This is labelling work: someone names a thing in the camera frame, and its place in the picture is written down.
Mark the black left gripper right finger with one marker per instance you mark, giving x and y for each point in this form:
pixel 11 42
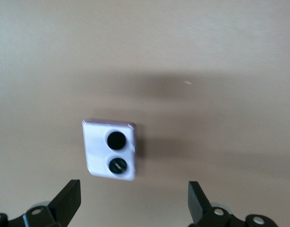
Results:
pixel 197 201

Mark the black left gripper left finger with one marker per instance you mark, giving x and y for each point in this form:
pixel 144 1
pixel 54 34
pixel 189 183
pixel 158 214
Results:
pixel 67 201

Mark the lilac flip phone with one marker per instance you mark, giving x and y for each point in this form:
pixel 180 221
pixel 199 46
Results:
pixel 97 151

